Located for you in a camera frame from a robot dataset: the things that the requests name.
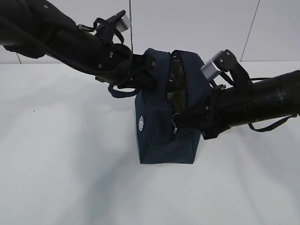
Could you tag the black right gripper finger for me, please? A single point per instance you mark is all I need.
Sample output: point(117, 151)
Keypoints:
point(189, 119)

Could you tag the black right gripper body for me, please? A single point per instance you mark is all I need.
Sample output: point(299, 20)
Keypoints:
point(205, 115)

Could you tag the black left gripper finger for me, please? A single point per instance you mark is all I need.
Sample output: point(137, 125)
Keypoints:
point(145, 81)

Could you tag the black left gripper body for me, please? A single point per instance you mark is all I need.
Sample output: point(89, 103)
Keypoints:
point(125, 75)

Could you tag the green lidded glass container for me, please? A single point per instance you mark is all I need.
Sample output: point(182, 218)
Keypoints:
point(178, 99)

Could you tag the navy blue lunch bag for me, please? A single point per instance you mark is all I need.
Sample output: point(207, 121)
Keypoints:
point(159, 140)

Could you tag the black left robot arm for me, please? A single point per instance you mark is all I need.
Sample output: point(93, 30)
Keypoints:
point(36, 28)

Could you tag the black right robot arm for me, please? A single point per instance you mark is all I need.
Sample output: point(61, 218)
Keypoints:
point(277, 97)

